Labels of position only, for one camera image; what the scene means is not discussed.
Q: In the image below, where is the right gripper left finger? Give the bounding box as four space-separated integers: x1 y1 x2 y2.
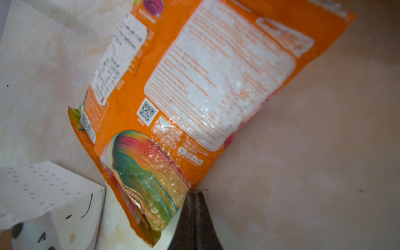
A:
168 191 195 250

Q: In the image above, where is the orange white snack packet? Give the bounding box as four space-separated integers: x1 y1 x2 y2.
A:
68 0 355 246

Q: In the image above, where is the white paper gift bag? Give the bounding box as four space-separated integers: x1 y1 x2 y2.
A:
1 161 106 250

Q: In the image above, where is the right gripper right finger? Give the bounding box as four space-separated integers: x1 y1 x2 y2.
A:
195 191 224 250

